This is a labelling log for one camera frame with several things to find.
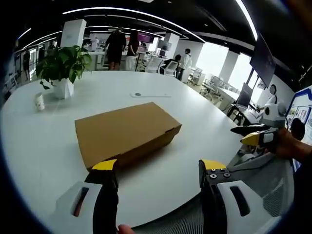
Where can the long ceiling light strip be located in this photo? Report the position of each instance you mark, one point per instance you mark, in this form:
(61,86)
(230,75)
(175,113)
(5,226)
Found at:
(248,17)
(136,13)

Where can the brown cardboard shoe box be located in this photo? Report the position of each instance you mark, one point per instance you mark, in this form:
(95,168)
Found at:
(126,126)

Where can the flat white remote device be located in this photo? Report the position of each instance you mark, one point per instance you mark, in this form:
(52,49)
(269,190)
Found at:
(151,95)

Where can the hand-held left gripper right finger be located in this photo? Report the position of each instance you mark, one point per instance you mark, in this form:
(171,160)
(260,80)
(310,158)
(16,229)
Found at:
(212,202)

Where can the person's left hand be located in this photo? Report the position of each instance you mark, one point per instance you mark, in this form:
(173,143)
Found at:
(125,230)

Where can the purple wall screen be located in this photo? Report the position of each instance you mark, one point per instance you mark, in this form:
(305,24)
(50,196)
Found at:
(145,37)

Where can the large dark wall screen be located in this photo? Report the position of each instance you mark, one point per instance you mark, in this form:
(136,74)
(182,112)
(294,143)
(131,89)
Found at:
(264,61)

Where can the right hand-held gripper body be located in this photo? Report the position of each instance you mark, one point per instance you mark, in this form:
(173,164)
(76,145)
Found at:
(274,114)

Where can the green potted plant white pot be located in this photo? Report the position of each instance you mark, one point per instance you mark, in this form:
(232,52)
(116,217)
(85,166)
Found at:
(64,65)

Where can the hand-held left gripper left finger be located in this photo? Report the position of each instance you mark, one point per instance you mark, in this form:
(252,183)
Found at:
(104,195)

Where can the blue framed wall poster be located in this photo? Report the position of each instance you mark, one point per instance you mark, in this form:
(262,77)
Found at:
(301,107)

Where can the white office chair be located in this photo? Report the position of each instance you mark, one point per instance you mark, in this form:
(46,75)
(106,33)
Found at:
(169,69)
(195,76)
(211,85)
(154,64)

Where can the dark desk monitor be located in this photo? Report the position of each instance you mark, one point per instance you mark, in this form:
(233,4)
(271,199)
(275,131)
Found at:
(244,96)

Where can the white paper cup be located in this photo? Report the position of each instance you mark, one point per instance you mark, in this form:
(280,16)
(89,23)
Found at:
(39,102)

